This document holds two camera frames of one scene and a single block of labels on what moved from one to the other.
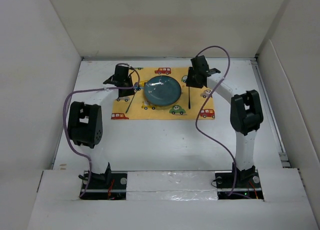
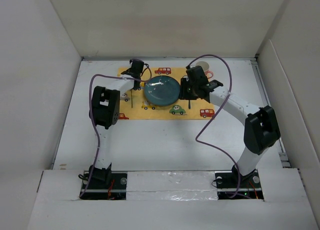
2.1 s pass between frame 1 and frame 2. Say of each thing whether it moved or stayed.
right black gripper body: moved
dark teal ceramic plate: stayed
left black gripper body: moved
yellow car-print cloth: stayed
